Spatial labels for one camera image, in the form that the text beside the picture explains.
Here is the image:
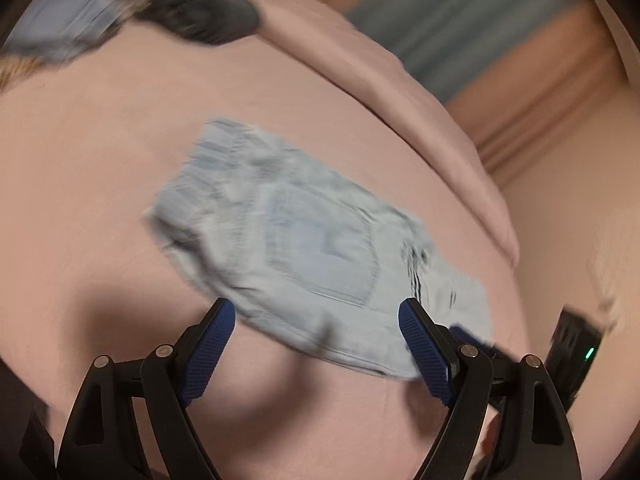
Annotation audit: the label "light blue elastic-waist shorts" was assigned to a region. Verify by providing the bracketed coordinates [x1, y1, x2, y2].
[148, 118, 494, 379]

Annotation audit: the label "grey curtain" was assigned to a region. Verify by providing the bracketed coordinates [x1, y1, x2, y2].
[347, 0, 576, 102]

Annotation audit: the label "pink blanket roll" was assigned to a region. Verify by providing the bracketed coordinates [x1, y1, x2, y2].
[252, 0, 520, 264]

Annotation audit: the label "plaid pillow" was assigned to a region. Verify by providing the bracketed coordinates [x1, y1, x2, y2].
[1, 0, 137, 89]

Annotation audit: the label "dark folded garment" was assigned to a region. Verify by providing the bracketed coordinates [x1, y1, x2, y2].
[134, 0, 262, 46]

